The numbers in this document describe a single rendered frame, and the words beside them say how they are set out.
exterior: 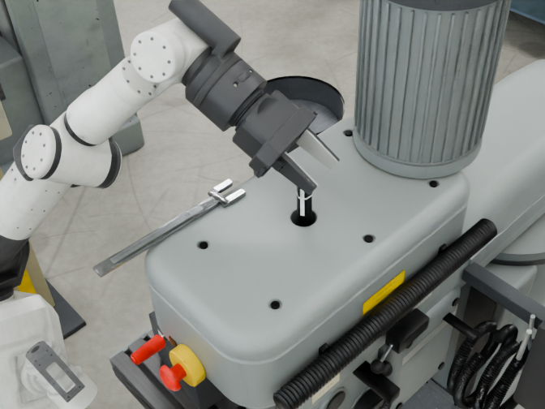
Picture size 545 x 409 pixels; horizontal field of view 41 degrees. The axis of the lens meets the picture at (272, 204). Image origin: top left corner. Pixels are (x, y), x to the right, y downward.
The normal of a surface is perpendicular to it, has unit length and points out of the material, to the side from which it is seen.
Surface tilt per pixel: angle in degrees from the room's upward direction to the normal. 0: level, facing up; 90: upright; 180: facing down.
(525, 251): 0
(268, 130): 30
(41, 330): 58
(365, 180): 0
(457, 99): 90
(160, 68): 74
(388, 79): 90
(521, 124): 0
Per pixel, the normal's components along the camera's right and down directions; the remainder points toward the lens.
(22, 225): 0.42, 0.77
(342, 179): -0.04, -0.72
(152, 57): -0.38, 0.43
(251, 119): 0.39, -0.44
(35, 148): -0.65, -0.11
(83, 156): 0.75, 0.04
